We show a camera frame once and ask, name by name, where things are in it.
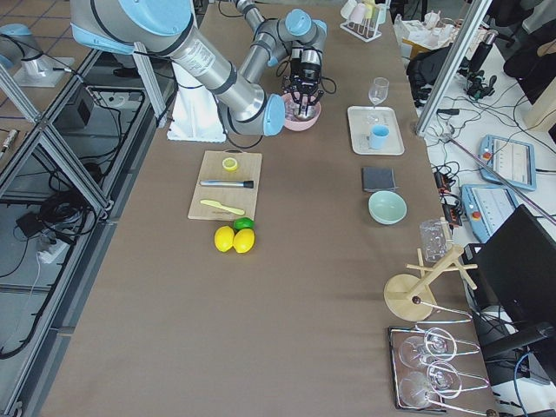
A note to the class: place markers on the pink bowl of ice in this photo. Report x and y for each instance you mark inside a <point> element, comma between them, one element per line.
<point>299,125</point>

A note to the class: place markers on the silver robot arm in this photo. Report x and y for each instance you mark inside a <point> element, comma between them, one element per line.
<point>298,38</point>
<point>166,29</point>

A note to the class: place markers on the pink cup on rack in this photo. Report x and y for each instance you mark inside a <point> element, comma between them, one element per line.
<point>355,12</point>

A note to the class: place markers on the light blue cup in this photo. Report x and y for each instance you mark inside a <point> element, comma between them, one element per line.
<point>378,136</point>

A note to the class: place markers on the white cup rack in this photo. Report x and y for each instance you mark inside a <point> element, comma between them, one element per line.
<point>369,30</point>

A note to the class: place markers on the wooden cup tree stand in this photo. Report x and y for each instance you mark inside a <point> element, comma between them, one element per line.
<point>410,297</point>

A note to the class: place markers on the beige serving tray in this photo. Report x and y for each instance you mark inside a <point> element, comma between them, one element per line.
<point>362,119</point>

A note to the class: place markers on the clear wine glass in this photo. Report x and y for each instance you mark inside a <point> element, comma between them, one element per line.
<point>378,91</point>

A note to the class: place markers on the bamboo cutting board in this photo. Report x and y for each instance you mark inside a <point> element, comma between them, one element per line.
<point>211,169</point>

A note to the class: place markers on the steel muddler black tip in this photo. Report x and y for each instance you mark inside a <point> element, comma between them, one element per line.
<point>249,184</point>

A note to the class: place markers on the yellow plastic knife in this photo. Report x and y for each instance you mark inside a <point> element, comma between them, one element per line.
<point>219,205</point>

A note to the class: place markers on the green lime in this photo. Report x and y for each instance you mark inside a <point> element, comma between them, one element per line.
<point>243,223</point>

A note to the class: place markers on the mint green bowl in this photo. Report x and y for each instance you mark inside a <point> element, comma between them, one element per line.
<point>387,207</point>

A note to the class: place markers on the yellow lemon right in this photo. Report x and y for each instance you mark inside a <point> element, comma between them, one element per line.
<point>244,240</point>

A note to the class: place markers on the yellow lemon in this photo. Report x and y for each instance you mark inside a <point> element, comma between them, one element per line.
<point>244,240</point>
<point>224,238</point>

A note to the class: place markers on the yellow lemon left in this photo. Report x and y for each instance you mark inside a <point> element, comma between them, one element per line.
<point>224,238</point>

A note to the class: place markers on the clear glass on stand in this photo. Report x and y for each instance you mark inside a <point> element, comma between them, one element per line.
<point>435,239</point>

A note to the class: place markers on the blue teach pendant lower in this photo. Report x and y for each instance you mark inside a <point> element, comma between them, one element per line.
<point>487,207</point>

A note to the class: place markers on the blue teach pendant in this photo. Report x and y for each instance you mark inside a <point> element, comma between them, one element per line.
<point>487,207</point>
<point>512,160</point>

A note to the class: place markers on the blue teach pendant upper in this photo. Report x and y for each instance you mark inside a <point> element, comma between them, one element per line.
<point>512,160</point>

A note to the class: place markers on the black monitor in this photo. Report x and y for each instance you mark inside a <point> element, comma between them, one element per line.
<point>516,270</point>

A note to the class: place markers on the black wine glass rack tray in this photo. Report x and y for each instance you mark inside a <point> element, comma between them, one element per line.
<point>395,337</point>

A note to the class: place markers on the hanging wine glass upper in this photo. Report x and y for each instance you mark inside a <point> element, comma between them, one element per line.
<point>421,349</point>

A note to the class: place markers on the hanging wine glass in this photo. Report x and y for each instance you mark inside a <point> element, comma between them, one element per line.
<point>437,385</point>
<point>421,349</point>

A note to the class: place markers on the hanging wine glass lower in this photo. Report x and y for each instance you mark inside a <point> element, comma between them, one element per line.
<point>437,385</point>

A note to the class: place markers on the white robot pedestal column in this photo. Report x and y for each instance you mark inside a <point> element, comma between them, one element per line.
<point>194,115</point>

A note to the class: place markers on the aluminium frame post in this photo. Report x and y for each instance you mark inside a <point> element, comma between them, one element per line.
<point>471,22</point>

